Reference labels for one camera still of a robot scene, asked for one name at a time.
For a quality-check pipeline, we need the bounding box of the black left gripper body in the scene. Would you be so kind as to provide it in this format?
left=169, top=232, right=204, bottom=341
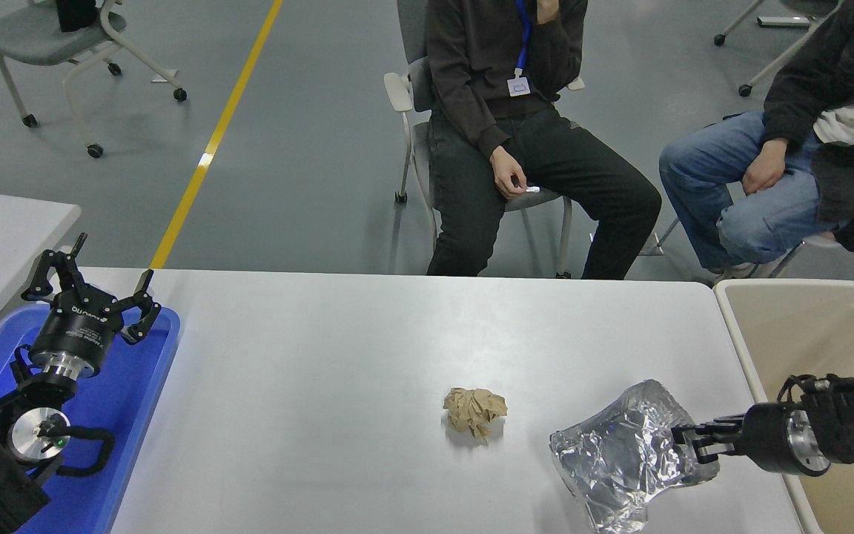
left=30, top=286, right=125, bottom=368

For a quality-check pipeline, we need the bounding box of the large pale bin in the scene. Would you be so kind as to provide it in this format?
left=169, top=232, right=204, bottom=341
left=714, top=278, right=854, bottom=534

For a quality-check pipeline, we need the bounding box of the grey office chair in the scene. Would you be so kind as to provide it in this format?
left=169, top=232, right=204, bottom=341
left=384, top=0, right=587, bottom=279

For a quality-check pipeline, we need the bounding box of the person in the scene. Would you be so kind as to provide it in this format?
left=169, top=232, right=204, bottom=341
left=424, top=0, right=663, bottom=281
left=658, top=0, right=854, bottom=281

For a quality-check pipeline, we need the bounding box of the grey wheeled chair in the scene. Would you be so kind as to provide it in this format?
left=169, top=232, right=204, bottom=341
left=713, top=0, right=843, bottom=97
left=0, top=0, right=188, bottom=159

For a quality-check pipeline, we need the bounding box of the crumpled tan paper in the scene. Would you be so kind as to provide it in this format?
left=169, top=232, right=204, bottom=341
left=443, top=387, right=509, bottom=445

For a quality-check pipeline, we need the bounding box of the foil tray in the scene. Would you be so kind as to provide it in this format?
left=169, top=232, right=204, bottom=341
left=549, top=379, right=721, bottom=534

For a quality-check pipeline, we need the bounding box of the pale metal-legged chair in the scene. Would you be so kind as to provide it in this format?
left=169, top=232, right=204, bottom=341
left=642, top=177, right=854, bottom=291

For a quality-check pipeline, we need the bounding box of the blue lanyard with badge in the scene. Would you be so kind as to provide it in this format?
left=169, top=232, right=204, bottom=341
left=506, top=0, right=535, bottom=98

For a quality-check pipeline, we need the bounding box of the black bag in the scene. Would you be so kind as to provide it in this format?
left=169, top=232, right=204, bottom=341
left=56, top=0, right=99, bottom=34

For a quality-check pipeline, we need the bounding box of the person's right hand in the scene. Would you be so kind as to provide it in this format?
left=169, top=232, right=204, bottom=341
left=490, top=146, right=528, bottom=200
left=741, top=139, right=790, bottom=195

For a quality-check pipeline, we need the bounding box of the blue plastic tray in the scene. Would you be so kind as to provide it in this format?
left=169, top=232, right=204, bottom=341
left=0, top=304, right=182, bottom=534

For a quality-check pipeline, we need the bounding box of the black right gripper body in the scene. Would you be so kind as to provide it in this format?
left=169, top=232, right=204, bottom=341
left=739, top=402, right=800, bottom=475

